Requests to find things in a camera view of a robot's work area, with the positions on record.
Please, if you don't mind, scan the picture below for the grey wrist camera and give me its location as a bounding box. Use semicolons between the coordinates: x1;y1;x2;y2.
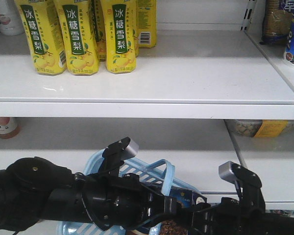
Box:
121;137;139;161
218;161;236;184

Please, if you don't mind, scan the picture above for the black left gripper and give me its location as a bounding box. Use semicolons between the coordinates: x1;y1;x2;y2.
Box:
84;173;179;230

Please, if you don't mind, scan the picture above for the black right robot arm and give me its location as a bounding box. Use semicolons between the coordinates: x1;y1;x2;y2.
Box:
172;161;294;235

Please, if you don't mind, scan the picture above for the chocolate cookie box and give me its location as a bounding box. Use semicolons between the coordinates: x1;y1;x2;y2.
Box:
159;188;207;235

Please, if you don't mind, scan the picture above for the brown cracker pack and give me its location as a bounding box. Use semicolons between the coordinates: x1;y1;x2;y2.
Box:
262;0;292;45

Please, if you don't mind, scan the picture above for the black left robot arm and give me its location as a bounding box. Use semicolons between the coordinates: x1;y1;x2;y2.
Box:
0;157;181;232

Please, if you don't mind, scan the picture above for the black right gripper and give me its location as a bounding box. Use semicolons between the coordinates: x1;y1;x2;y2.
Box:
178;197;240;235

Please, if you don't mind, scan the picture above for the light blue plastic basket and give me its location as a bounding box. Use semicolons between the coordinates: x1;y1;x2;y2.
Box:
56;157;197;235

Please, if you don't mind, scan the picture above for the yellow pear drink bottle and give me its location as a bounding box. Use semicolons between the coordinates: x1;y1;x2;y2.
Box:
54;0;99;75
100;0;136;74
15;0;67;75
137;0;157;48

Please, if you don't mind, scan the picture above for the white store shelving unit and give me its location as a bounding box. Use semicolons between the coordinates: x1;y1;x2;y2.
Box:
0;0;294;210

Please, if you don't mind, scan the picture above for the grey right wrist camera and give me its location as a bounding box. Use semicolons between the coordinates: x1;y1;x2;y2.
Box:
218;161;236;184

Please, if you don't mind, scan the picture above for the peach drink bottle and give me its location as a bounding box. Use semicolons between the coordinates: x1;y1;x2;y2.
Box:
0;117;20;139

